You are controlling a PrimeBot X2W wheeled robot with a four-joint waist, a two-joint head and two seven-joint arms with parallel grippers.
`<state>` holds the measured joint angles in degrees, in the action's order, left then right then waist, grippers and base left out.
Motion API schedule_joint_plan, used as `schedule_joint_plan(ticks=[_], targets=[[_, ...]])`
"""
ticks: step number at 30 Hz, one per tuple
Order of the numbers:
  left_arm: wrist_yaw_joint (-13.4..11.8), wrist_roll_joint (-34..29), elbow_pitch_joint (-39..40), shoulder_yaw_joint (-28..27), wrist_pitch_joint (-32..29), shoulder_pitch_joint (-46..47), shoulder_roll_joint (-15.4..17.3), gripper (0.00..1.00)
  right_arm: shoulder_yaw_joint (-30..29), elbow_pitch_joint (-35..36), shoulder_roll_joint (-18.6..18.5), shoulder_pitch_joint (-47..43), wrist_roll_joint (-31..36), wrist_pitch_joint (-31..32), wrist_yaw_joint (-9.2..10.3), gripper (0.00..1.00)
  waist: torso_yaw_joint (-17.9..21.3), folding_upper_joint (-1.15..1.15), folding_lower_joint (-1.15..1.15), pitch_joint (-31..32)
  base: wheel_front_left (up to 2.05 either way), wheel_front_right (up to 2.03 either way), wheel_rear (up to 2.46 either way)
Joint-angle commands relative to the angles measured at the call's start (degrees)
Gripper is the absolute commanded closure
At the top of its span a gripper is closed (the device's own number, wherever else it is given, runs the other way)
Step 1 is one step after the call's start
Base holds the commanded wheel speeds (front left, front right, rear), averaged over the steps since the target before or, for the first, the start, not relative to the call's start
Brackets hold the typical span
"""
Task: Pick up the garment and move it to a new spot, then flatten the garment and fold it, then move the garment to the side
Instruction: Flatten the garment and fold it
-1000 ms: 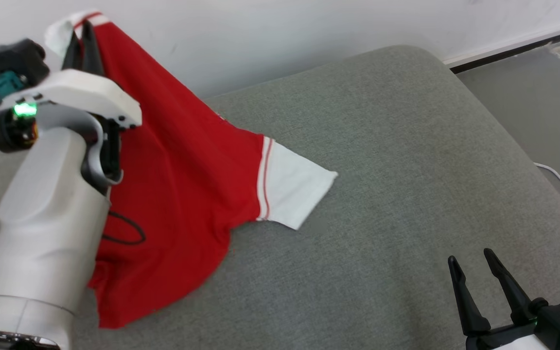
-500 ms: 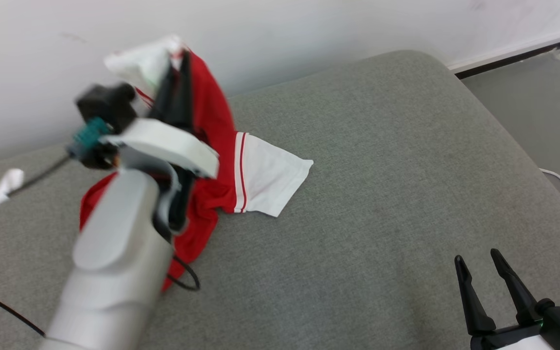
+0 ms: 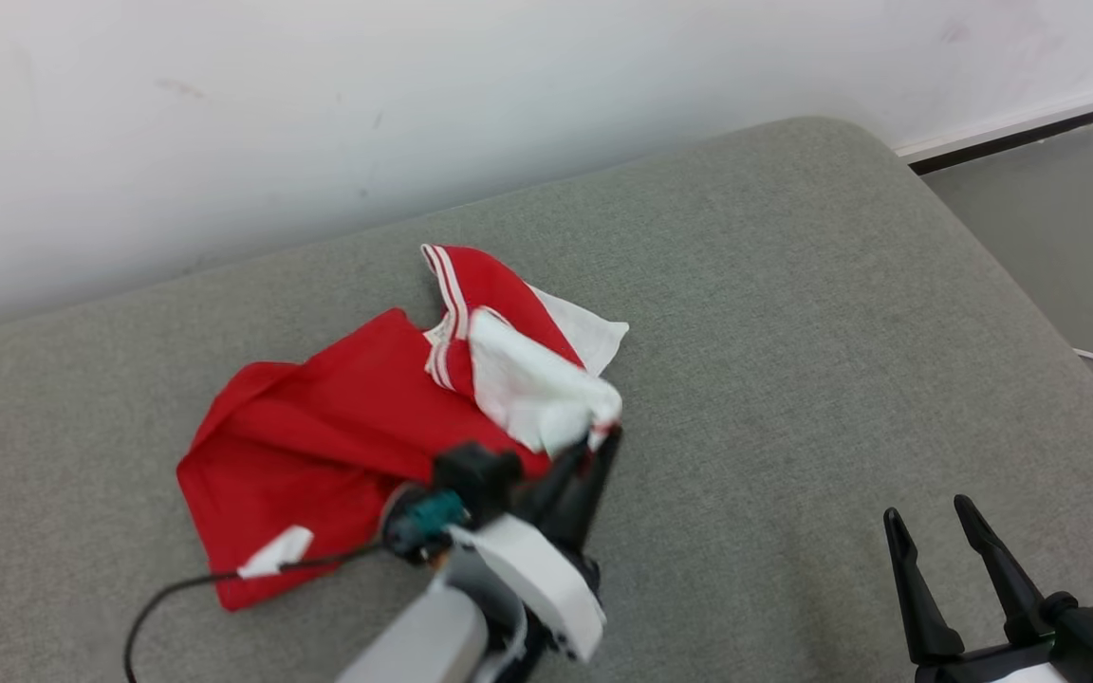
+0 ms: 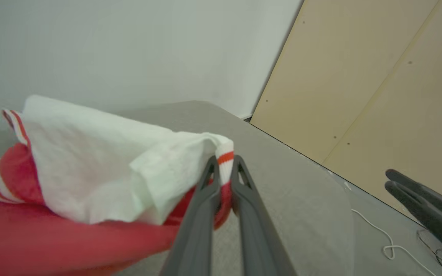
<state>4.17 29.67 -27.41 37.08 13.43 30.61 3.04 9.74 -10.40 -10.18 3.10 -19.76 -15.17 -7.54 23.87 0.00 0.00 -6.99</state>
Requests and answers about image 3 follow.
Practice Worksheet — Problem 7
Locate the teal cable connector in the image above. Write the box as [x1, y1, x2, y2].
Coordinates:
[381, 486, 470, 563]

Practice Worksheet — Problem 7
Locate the grey fabric sofa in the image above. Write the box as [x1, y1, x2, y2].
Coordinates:
[0, 116, 1093, 683]

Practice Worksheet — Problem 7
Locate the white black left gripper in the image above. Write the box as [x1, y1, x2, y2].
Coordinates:
[452, 427, 623, 663]

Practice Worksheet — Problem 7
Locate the white and black baseboard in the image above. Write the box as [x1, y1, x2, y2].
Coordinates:
[896, 85, 1093, 176]

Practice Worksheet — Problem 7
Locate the red Bulls basketball jersey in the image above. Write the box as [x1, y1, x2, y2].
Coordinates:
[176, 244, 630, 612]

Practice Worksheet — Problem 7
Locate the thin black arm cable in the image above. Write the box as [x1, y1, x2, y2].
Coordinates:
[123, 543, 386, 683]

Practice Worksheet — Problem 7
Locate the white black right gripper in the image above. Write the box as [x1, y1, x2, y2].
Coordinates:
[883, 495, 1079, 683]

